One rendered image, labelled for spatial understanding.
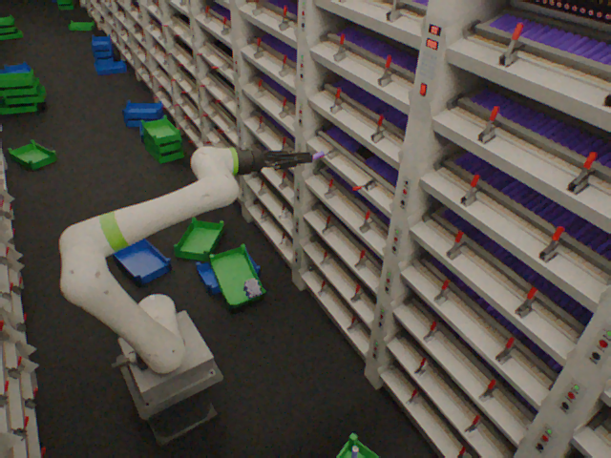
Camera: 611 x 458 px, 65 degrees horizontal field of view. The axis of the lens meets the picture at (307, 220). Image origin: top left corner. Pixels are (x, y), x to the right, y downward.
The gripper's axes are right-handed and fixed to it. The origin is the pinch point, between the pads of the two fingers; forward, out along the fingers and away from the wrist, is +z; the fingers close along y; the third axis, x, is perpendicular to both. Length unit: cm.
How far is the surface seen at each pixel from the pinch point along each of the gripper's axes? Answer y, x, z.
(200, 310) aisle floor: 46, 105, -19
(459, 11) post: -41, -57, 14
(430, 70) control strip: -37, -41, 14
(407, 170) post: -32.9, -9.1, 19.5
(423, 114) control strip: -36.7, -28.7, 16.1
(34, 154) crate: 257, 105, -86
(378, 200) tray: -20.1, 9.1, 22.4
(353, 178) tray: -3.7, 8.3, 21.9
